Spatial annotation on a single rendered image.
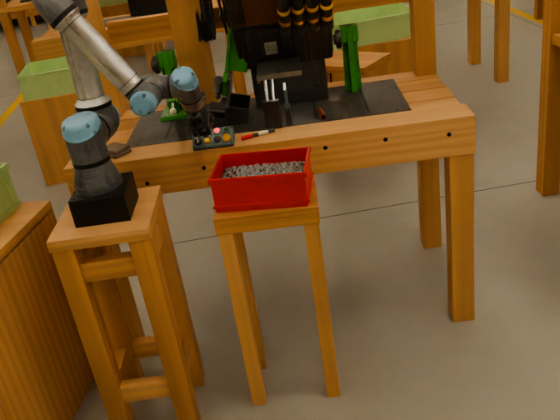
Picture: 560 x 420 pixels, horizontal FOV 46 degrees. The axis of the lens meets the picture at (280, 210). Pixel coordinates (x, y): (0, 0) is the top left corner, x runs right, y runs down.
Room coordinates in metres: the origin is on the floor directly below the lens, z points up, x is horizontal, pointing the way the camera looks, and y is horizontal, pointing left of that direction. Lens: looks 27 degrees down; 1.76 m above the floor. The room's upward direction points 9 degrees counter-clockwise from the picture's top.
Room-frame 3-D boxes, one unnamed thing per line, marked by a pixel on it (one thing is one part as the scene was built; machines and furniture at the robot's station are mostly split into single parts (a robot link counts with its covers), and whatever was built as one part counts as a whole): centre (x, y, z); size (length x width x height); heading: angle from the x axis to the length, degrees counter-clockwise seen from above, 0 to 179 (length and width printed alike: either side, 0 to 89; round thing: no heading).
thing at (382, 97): (2.59, -0.01, 0.89); 1.10 x 0.42 x 0.02; 87
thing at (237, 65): (2.53, 0.07, 1.17); 0.13 x 0.12 x 0.20; 87
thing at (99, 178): (1.97, 0.56, 0.99); 0.15 x 0.15 x 0.10
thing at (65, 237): (1.97, 0.56, 0.83); 0.32 x 0.32 x 0.04; 88
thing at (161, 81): (2.06, 0.33, 1.20); 0.11 x 0.11 x 0.08; 82
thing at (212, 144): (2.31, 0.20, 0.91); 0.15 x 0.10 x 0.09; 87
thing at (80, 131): (1.98, 0.56, 1.11); 0.13 x 0.12 x 0.14; 172
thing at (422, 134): (2.31, 0.01, 0.82); 1.50 x 0.14 x 0.15; 87
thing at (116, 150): (2.36, 0.58, 0.91); 0.10 x 0.08 x 0.03; 47
